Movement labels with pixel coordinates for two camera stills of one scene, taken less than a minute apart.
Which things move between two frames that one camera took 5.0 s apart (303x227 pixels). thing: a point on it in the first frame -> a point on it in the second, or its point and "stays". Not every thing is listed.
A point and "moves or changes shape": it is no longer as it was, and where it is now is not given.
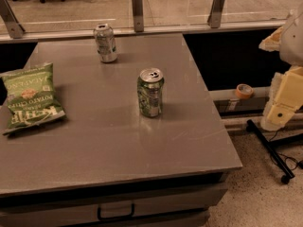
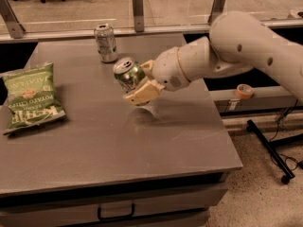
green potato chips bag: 31,97 stays
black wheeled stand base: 270,148 stays
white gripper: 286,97 -> 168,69
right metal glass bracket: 217,7 stays
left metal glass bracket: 13,27 stays
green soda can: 150,91 moves or changes shape
